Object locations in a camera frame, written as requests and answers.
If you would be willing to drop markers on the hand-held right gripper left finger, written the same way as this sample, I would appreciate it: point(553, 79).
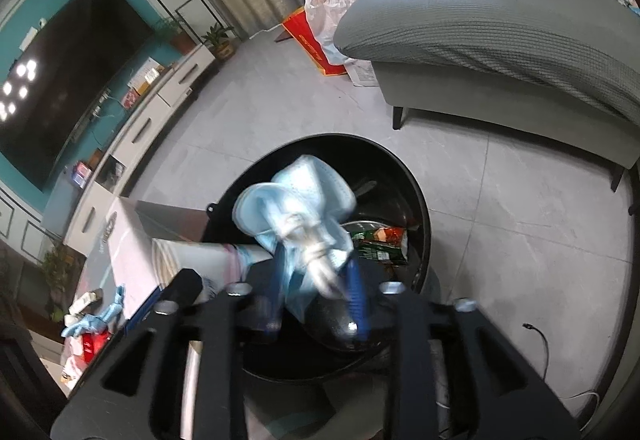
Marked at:
point(272, 305)

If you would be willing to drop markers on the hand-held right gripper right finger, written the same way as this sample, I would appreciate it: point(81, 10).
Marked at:
point(358, 305)

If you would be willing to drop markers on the light blue face mask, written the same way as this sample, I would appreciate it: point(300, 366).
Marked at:
point(295, 205)

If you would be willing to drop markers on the black round trash bin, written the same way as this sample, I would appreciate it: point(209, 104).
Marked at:
point(400, 180)

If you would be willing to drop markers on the blue cloth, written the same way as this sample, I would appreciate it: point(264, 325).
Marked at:
point(92, 317)

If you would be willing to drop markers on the green red snack packet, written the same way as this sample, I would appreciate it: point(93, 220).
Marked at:
point(382, 245)

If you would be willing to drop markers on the pink grey table mat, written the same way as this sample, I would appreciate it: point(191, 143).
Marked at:
point(130, 240)

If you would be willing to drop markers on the large leafy floor plant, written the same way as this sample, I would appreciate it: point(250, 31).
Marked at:
point(57, 275)

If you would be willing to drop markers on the white television cabinet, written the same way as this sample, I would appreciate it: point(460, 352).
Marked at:
point(145, 120)

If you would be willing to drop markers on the small blue screen box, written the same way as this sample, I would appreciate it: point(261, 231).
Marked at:
point(82, 174)

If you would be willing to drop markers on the white printed paper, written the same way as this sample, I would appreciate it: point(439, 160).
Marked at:
point(364, 72)

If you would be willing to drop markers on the small red box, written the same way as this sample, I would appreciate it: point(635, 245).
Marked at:
point(131, 98)

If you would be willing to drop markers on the cardboard box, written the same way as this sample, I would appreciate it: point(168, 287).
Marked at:
point(145, 72)

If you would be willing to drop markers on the red paper bag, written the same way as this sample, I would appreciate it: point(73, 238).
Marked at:
point(307, 40)

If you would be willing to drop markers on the brown floor mat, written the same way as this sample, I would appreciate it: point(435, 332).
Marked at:
point(281, 36)

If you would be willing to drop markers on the potted plant in basket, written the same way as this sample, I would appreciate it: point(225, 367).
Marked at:
point(220, 40)

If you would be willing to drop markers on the potted plant brown pot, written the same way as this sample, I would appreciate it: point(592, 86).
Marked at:
point(175, 32)

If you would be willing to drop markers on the grey sofa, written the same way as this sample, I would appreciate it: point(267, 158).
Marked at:
point(475, 35)

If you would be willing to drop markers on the large black television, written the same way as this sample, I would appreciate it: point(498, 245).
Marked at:
point(75, 80)

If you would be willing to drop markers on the white plastic bag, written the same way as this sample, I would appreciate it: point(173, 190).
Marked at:
point(325, 5)

